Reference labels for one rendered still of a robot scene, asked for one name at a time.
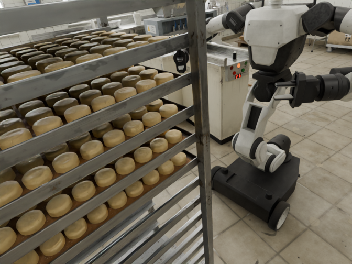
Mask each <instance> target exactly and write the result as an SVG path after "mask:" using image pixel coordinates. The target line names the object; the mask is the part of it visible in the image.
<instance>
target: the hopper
mask: <svg viewBox="0 0 352 264"><path fill-rule="evenodd" d="M153 11H154V12H155V14H156V15H157V17H158V18H170V17H175V16H181V15H186V3H179V4H174V5H168V6H162V7H157V8H153Z"/></svg>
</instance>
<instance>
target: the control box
mask: <svg viewBox="0 0 352 264"><path fill-rule="evenodd" d="M246 61H247V64H246V65H245V62H246ZM238 64H240V67H237V66H238ZM248 65H249V59H243V60H240V61H237V62H233V63H230V64H227V66H226V67H225V81H227V82H228V81H231V80H234V79H237V78H240V77H242V76H245V75H248ZM231 66H233V69H232V70H231V69H230V68H231ZM242 69H245V70H244V72H242V71H241V70H242ZM234 71H235V72H236V74H235V75H233V72H234ZM239 75H240V77H239ZM236 76H238V77H237V78H236Z"/></svg>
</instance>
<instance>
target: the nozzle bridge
mask: <svg viewBox="0 0 352 264"><path fill-rule="evenodd" d="M205 11H206V19H207V18H210V17H213V18H215V17H217V10H205ZM185 19H186V21H185ZM180 20H181V22H180ZM175 22H176V28H175V31H174V32H173V24H174V27H175ZM178 23H179V25H180V26H181V27H180V30H178ZM183 23H184V24H185V25H186V26H185V29H183ZM144 26H145V32H146V35H152V36H172V35H177V34H181V33H185V32H188V24H187V16H186V15H181V16H175V17H170V18H158V17H155V18H149V19H144Z"/></svg>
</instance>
